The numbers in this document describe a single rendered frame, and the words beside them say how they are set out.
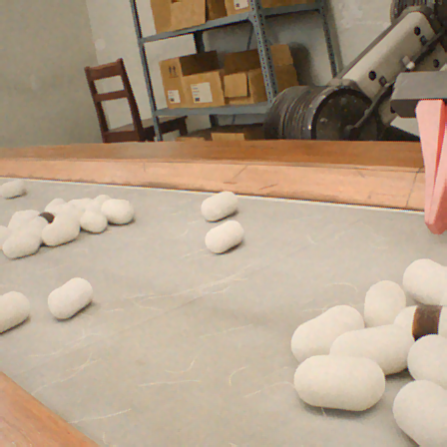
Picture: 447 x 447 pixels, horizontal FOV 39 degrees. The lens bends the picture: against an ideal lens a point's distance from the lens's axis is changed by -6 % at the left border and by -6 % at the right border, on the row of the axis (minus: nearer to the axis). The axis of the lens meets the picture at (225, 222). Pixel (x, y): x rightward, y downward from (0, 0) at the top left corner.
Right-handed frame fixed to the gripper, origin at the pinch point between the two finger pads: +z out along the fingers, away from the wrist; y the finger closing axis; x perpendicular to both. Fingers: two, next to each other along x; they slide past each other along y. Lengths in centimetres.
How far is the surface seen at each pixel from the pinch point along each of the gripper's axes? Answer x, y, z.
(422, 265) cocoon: -5.3, 3.9, 5.7
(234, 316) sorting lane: -7.0, -4.6, 11.0
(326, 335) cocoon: -9.5, 3.6, 11.4
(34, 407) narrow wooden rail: -17.2, -1.0, 19.4
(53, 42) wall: 97, -449, -183
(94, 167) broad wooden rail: 4, -52, -5
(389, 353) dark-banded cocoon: -9.0, 6.5, 11.3
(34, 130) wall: 128, -452, -118
